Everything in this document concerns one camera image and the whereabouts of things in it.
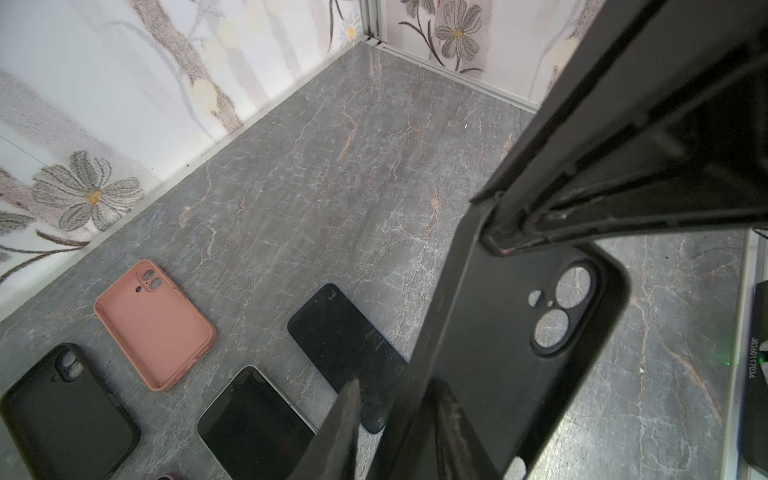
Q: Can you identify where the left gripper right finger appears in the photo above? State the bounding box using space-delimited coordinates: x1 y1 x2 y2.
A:
431 379 501 479

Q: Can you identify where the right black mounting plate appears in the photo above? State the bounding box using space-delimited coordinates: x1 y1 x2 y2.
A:
740 281 767 476

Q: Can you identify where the black phone case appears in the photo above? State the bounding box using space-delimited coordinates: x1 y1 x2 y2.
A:
1 343 141 479

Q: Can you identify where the pink phone case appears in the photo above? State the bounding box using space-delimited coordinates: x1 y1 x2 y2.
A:
94 260 217 392

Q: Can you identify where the blue phone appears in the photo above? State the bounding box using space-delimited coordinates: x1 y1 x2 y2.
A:
287 283 408 434

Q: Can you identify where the black phone face down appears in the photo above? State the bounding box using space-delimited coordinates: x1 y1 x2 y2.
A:
368 200 630 479

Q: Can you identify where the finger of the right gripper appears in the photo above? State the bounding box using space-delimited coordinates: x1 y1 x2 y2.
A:
477 1 767 256

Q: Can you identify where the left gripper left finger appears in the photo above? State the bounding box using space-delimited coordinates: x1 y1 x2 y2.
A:
289 378 361 479

